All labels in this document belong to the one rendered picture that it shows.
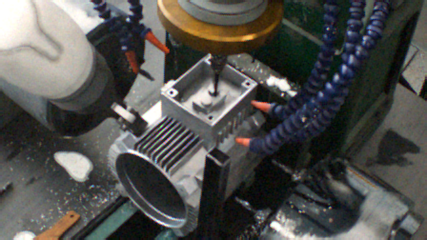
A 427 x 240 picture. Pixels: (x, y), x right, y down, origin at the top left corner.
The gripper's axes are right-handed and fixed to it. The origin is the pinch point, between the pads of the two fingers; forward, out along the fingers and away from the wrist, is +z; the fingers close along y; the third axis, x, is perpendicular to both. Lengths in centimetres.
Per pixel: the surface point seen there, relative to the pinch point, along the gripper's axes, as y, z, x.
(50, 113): 15.2, 3.6, 6.8
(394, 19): -22.6, 14.5, -42.1
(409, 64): -10, 123, -72
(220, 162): -20.3, -14.5, -1.9
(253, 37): -14.1, -14.6, -17.9
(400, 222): -43.9, 1.3, -10.5
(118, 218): -1.7, 14.3, 14.6
